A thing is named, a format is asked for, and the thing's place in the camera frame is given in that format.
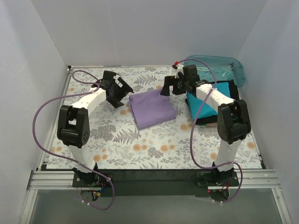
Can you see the aluminium frame rail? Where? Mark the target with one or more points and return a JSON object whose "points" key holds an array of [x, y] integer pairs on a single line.
{"points": [[252, 179]]}

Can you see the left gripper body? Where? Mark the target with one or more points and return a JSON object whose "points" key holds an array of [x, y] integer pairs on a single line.
{"points": [[117, 91]]}

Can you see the floral table mat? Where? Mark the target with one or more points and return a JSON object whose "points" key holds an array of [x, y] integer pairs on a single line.
{"points": [[116, 142]]}

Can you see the teal plastic bin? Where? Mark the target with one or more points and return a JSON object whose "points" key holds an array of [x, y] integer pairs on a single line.
{"points": [[224, 68]]}

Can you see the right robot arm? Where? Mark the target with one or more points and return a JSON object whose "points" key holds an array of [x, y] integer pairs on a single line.
{"points": [[233, 123]]}

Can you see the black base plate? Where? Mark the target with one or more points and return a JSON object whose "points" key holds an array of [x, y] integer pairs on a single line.
{"points": [[154, 182]]}

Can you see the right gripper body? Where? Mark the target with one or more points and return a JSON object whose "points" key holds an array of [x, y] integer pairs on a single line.
{"points": [[174, 84]]}

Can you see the teal folded t shirt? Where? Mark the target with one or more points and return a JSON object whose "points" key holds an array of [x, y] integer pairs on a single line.
{"points": [[207, 111]]}

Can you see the purple t shirt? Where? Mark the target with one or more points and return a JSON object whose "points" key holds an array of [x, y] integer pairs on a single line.
{"points": [[150, 108]]}

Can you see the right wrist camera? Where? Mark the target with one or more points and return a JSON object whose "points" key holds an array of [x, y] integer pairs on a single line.
{"points": [[179, 70]]}

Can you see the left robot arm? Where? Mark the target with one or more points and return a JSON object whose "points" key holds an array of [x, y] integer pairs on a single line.
{"points": [[73, 121]]}

